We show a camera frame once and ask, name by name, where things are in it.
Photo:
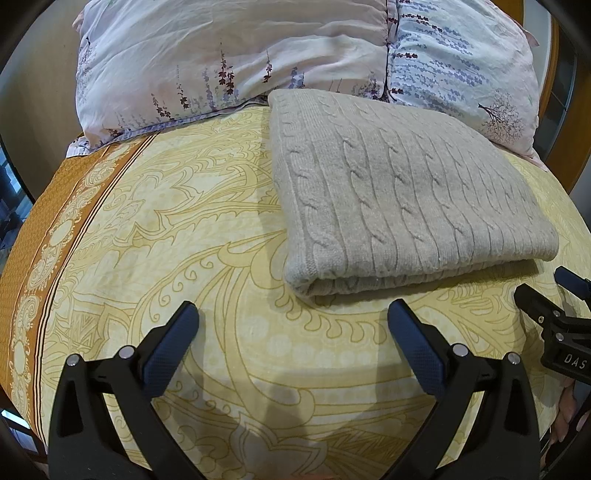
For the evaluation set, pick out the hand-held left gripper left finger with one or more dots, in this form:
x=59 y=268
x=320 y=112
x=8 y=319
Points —
x=168 y=348

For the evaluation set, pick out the yellow patterned bedsheet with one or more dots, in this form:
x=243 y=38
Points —
x=184 y=240

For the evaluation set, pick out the person's right hand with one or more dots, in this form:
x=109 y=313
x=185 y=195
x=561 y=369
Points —
x=567 y=408

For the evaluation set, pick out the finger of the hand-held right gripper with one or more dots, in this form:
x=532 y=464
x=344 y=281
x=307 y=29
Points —
x=538 y=304
x=575 y=280

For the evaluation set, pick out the pale pink floral pillow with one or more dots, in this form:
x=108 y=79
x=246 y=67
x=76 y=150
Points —
x=221 y=60

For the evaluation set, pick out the dark headboard panel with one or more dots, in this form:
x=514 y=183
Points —
x=575 y=115

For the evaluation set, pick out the floral pillow with tree print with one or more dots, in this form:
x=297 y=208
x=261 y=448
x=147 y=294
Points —
x=461 y=64

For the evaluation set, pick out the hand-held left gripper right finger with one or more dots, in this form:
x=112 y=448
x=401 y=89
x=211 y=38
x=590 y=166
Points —
x=418 y=348

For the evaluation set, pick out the wooden headboard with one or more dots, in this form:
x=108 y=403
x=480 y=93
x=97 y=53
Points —
x=549 y=55

